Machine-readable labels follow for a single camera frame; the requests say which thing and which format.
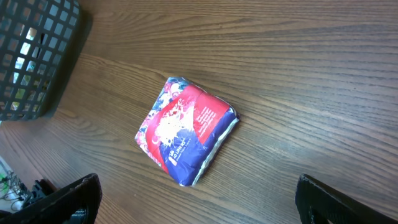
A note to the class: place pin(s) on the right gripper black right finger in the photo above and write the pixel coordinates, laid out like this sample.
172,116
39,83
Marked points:
319,203

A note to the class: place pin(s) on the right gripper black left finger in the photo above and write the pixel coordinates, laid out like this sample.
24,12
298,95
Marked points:
78,202

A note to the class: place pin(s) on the red purple floral liner pack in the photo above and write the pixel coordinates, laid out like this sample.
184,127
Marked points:
184,130

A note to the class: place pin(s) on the dark grey plastic basket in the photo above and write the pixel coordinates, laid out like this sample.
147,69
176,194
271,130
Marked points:
40,43

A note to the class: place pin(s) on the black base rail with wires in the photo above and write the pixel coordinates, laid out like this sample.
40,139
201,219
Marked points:
14,193

